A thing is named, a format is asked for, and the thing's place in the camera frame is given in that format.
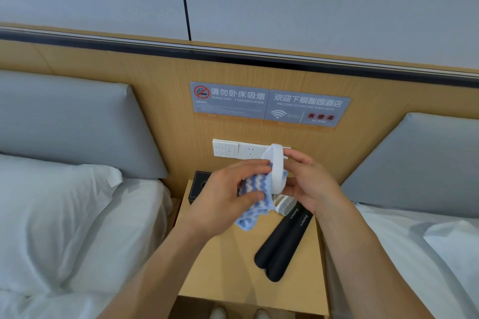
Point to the person's left hand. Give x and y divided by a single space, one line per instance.
219 199

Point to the person's right shoe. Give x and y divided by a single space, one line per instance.
262 314

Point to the black brush with white head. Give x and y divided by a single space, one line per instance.
278 236

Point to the white socket panel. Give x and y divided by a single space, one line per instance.
251 150

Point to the grey no-smoking sign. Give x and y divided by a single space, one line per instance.
228 100

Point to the wooden headboard panel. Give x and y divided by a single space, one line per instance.
157 68

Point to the person's left shoe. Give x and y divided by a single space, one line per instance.
218 314

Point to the black box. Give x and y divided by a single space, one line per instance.
196 188

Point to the wooden nightstand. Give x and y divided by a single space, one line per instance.
224 266

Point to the person's right thumb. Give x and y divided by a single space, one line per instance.
301 158

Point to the person's right forearm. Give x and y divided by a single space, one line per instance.
370 274

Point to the white switch panel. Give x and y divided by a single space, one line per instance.
225 148

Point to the person's left thumb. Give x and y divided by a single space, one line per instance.
258 201

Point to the white phone handset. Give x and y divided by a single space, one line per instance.
276 173

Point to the white pillow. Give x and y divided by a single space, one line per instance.
48 214
456 251

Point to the person's right hand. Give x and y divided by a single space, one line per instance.
318 188

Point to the person's left forearm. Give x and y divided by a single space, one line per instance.
164 277

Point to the grey headboard cushion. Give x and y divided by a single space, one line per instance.
67 120
419 165

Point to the grey welcome sign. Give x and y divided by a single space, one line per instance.
307 107

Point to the person's shoe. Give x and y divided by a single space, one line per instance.
262 314
218 314

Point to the white bed sheet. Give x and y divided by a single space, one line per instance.
127 225
396 240

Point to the blue striped cleaning cloth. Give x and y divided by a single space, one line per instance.
253 186

